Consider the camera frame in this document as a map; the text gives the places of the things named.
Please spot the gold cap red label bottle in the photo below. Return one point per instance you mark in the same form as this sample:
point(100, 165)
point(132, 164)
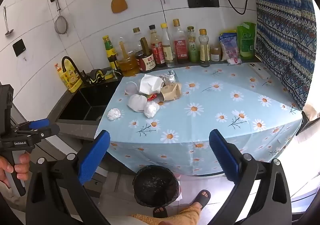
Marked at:
point(180, 44)

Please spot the small white pink packet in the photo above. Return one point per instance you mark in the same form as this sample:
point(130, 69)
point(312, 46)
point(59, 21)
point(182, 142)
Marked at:
point(235, 61)

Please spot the clear plastic cup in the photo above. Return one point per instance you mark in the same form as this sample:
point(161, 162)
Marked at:
point(130, 87)

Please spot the small black wall socket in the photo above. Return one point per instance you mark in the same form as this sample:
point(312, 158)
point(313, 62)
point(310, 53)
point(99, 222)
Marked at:
point(19, 47)

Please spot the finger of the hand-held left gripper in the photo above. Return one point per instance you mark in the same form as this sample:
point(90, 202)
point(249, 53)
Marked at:
point(38, 124)
point(48, 130)

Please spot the green label oil bottle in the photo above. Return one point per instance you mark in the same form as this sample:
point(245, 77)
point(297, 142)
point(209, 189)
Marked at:
point(192, 48)

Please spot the person's left foot in slipper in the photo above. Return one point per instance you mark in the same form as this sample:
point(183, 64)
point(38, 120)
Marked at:
point(160, 212)

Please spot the yellow green sponge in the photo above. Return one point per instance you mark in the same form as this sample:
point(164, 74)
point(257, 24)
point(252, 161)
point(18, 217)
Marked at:
point(109, 73)

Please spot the dark soy sauce jug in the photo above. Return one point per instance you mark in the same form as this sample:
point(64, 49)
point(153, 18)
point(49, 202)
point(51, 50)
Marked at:
point(146, 61)

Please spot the metal ladle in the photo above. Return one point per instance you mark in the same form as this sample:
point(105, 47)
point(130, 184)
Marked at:
point(8, 31)

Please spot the black gold faucet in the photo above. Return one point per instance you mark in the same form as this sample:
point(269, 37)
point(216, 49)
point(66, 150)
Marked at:
point(71, 63)

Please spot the white smartphone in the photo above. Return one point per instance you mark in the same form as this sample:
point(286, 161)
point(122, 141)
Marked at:
point(258, 70)

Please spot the person's right foot in slipper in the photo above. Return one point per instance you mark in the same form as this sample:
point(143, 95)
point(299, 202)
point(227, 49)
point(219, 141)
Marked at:
point(201, 198)

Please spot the dark cap red label bottle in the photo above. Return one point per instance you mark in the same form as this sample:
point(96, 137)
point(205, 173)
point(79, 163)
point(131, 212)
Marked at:
point(157, 49)

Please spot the blue white packet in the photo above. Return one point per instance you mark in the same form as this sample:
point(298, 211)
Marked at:
point(229, 46)

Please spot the daisy print blue tablecloth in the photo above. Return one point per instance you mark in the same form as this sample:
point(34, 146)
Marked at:
point(212, 115)

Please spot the black lined trash bin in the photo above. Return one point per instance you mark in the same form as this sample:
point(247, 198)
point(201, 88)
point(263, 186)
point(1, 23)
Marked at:
point(155, 185)

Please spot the white paper towel bundle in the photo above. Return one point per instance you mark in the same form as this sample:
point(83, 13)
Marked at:
point(137, 102)

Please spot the black device green light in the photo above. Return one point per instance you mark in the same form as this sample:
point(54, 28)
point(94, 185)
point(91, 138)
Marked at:
point(246, 41)

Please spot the crumpled white plastic bag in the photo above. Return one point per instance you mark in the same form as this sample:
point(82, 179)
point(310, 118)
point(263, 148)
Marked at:
point(151, 109)

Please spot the brown paper bag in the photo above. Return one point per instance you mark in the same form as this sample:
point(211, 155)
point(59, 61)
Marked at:
point(171, 91)

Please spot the silver foil packet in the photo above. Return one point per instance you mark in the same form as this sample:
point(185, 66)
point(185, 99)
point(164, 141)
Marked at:
point(171, 76)

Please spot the black kitchen sink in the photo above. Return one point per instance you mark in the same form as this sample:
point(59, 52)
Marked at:
point(85, 105)

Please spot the person's left hand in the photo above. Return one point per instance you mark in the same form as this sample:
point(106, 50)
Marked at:
point(22, 163)

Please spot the yellow dish soap bottle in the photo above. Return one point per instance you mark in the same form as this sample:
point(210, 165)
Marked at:
point(66, 77)

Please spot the red yellow snack wrapper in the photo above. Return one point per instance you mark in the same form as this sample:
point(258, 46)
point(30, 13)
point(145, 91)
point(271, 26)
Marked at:
point(151, 97)

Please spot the person's foot in slipper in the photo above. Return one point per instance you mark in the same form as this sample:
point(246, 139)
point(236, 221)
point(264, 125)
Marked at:
point(160, 212)
point(201, 198)

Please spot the small crumpled white tissue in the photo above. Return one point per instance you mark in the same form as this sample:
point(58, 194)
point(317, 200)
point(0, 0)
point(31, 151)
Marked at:
point(114, 114)

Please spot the yellow black cloth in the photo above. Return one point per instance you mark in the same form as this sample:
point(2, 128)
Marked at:
point(97, 76)

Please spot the green label yellow cap bottle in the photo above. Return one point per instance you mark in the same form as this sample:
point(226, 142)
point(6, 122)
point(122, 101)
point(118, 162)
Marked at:
point(110, 52)

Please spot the small clear yellow cap bottle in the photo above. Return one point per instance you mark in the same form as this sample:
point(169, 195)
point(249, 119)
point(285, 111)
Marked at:
point(204, 51)

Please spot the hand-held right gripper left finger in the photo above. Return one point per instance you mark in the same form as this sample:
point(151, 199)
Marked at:
point(95, 157)

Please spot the blue patterned curtain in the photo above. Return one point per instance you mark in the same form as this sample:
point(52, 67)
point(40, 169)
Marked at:
point(282, 27)

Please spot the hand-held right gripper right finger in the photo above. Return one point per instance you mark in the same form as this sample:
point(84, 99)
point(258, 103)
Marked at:
point(222, 155)

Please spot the small glass jar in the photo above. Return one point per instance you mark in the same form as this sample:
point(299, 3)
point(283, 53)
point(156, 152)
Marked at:
point(215, 52)

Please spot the metal mesh strainer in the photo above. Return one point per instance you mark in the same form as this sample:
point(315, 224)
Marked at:
point(61, 26)

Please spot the clear cooking oil jug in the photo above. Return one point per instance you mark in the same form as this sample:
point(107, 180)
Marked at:
point(127, 63)

